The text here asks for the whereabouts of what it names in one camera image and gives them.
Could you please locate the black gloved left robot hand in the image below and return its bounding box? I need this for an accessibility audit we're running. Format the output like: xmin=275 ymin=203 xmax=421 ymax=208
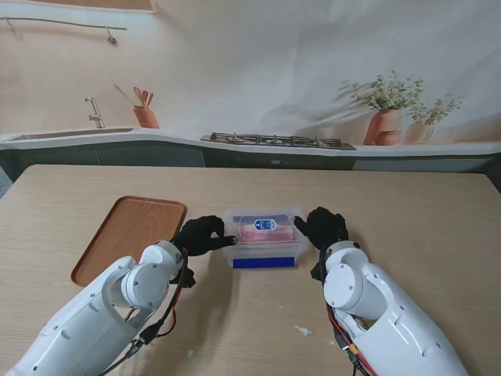
xmin=171 ymin=214 xmax=239 ymax=258

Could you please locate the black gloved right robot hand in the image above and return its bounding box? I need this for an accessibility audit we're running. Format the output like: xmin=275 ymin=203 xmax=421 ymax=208
xmin=293 ymin=206 xmax=349 ymax=251

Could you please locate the raw bacon slices stack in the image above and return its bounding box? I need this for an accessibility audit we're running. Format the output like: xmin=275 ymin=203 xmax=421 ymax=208
xmin=236 ymin=217 xmax=294 ymax=243

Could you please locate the clear lid with blue label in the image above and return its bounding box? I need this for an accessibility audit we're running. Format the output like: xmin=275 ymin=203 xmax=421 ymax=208
xmin=223 ymin=203 xmax=306 ymax=246

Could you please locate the clear plastic container blue tape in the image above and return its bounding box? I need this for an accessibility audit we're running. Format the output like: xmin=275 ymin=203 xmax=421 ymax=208
xmin=222 ymin=203 xmax=308 ymax=270

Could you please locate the brown wooden tray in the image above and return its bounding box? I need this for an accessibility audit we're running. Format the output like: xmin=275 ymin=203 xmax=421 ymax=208
xmin=70 ymin=195 xmax=188 ymax=287

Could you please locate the printed kitchen backdrop cloth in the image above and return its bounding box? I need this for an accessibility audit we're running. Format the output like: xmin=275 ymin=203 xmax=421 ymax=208
xmin=0 ymin=0 xmax=501 ymax=175

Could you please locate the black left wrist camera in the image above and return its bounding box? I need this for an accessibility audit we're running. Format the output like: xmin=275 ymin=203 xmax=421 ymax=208
xmin=179 ymin=266 xmax=196 ymax=289

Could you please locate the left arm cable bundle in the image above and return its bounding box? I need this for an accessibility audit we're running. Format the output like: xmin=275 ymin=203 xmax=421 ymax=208
xmin=101 ymin=246 xmax=189 ymax=373

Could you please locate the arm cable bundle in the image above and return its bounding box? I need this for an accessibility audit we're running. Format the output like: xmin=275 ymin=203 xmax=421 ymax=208
xmin=101 ymin=246 xmax=189 ymax=373
xmin=319 ymin=250 xmax=379 ymax=376

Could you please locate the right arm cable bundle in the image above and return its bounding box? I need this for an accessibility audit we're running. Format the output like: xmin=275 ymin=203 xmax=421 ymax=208
xmin=319 ymin=250 xmax=379 ymax=376

